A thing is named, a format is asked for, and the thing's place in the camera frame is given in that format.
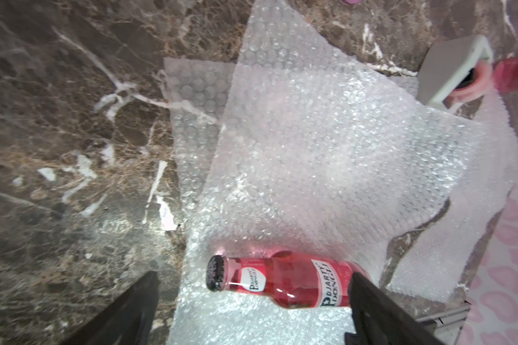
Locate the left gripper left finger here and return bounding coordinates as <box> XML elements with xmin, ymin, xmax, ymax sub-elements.
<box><xmin>62</xmin><ymin>271</ymin><xmax>160</xmax><ymax>344</ymax></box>

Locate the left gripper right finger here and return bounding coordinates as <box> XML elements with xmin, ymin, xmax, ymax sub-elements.
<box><xmin>344</xmin><ymin>273</ymin><xmax>442</xmax><ymax>345</ymax></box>

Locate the white tape dispenser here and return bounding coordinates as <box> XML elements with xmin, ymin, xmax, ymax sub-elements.
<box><xmin>417</xmin><ymin>34</ymin><xmax>494</xmax><ymax>113</ymax></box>

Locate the bubble wrap sheet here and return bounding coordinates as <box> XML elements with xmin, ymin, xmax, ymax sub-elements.
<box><xmin>387</xmin><ymin>85</ymin><xmax>518</xmax><ymax>302</ymax></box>
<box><xmin>164</xmin><ymin>57</ymin><xmax>235</xmax><ymax>212</ymax></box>
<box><xmin>168</xmin><ymin>1</ymin><xmax>485</xmax><ymax>344</ymax></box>

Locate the red bottle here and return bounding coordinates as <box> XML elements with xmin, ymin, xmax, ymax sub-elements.
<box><xmin>493</xmin><ymin>57</ymin><xmax>518</xmax><ymax>93</ymax></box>
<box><xmin>205</xmin><ymin>251</ymin><xmax>371</xmax><ymax>309</ymax></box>

